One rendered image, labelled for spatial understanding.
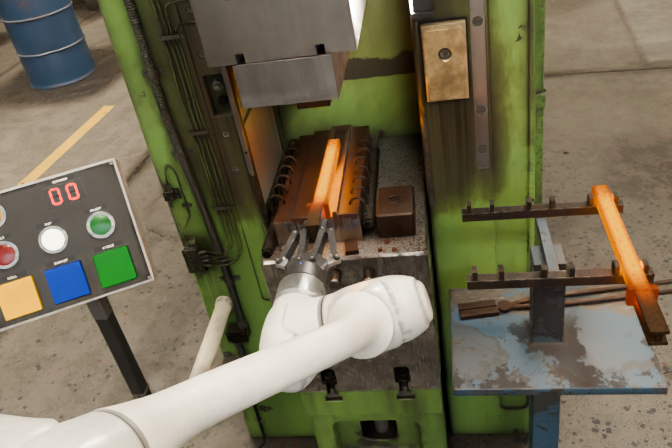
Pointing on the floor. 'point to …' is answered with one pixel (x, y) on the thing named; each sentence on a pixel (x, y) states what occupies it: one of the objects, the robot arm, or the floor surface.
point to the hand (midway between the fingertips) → (316, 221)
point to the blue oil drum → (44, 27)
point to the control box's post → (107, 322)
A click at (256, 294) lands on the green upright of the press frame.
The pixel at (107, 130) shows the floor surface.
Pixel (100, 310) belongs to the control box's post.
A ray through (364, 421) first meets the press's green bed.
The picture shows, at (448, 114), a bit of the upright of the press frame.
